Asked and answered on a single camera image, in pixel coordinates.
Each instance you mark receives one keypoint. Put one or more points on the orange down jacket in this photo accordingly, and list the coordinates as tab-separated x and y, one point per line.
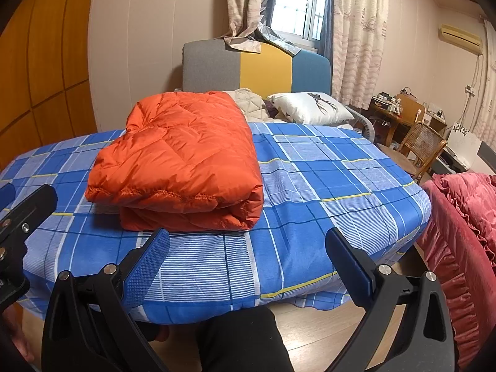
174	155

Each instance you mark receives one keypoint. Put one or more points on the grey mesh bed rail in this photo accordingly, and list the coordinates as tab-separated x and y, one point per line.
366	126

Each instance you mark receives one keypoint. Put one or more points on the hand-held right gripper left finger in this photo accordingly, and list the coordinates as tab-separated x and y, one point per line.
149	263

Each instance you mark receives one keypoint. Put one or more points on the beige quilted jacket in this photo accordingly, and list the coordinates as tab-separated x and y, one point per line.
248	102

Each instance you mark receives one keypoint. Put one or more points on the white air conditioner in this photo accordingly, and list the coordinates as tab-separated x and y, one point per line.
461	38

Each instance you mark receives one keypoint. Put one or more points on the silver plastic sheet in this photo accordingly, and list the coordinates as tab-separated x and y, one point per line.
283	44

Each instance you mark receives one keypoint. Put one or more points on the rattan wooden chair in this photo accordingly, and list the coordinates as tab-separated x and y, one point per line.
422	139

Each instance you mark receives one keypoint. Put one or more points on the red ruffled blanket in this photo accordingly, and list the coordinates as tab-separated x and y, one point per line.
457	240

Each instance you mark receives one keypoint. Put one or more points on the window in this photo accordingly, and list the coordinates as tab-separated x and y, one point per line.
298	4

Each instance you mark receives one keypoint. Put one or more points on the wooden desk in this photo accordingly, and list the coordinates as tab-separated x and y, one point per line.
381	116

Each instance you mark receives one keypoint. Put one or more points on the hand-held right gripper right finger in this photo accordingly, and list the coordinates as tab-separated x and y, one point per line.
350	259

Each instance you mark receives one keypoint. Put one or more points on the round wooden table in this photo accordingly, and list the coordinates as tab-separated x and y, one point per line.
395	159

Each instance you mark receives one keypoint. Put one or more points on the orange wooden wardrobe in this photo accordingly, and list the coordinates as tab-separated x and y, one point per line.
46	46

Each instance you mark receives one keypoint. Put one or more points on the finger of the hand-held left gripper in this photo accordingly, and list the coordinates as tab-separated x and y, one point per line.
35	209
6	193

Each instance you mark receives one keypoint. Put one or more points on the grey yellow blue headboard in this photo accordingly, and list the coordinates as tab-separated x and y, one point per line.
209	66

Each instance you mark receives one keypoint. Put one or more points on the person's left hand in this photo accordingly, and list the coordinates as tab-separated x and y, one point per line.
19	333

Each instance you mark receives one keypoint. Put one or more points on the blue plaid bed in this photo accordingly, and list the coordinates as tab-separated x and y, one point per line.
329	186

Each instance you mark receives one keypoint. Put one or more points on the white deer print pillow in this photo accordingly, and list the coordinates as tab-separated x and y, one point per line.
306	106

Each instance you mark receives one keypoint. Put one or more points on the white leaf print board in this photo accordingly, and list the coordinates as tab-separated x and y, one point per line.
463	141

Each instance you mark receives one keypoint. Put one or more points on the beige patterned curtain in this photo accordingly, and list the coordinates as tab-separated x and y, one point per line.
360	27
242	0
489	85

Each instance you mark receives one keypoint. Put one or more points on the person's black pants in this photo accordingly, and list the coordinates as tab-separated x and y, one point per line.
240	341

